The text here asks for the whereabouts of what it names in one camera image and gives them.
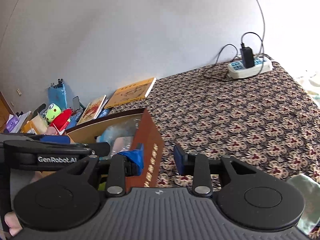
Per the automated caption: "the white power strip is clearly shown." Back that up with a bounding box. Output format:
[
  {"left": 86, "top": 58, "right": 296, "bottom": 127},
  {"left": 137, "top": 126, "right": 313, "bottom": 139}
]
[{"left": 228, "top": 57, "right": 273, "bottom": 79}]

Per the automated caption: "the floral patterned bed cover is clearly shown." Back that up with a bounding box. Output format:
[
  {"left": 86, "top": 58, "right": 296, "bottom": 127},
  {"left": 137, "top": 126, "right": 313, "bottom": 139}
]
[{"left": 113, "top": 62, "right": 319, "bottom": 187}]

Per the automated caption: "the green frog plush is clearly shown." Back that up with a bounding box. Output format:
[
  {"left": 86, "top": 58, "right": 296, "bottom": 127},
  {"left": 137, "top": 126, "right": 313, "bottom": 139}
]
[{"left": 44, "top": 103, "right": 61, "bottom": 123}]

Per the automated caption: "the person's left hand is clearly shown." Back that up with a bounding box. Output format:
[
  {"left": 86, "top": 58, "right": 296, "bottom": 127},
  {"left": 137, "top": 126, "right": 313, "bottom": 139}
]
[{"left": 4, "top": 211, "right": 22, "bottom": 236}]

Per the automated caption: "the black power adapter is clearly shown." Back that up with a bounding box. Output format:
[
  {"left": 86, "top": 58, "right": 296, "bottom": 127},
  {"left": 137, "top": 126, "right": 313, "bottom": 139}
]
[{"left": 240, "top": 42, "right": 254, "bottom": 69}]

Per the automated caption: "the yellow paper bag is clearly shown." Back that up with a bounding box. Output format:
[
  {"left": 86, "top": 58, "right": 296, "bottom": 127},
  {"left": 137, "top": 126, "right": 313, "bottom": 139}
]
[{"left": 21, "top": 114, "right": 48, "bottom": 134}]

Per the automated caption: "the red illustrated book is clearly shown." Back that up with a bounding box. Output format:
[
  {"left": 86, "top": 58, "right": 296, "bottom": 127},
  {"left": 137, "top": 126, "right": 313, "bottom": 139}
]
[{"left": 77, "top": 95, "right": 107, "bottom": 125}]

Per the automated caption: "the red plush toy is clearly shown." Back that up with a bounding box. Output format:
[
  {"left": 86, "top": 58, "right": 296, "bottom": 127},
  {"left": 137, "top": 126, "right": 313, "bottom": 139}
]
[{"left": 49, "top": 108, "right": 72, "bottom": 132}]

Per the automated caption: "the brown cardboard box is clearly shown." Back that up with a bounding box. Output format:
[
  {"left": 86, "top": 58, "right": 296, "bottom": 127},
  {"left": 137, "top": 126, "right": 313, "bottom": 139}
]
[{"left": 66, "top": 108, "right": 164, "bottom": 191}]

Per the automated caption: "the grey power cable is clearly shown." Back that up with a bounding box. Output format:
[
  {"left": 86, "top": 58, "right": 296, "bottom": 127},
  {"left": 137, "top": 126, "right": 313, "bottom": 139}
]
[{"left": 202, "top": 0, "right": 272, "bottom": 82}]

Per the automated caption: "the blue fabric bag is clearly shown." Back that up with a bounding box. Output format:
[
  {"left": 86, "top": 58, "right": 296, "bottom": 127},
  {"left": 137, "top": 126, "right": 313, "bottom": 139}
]
[{"left": 48, "top": 79, "right": 67, "bottom": 110}]

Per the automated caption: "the orange book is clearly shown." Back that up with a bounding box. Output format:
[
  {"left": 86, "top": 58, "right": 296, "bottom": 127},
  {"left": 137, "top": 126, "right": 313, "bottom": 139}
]
[{"left": 105, "top": 77, "right": 157, "bottom": 109}]

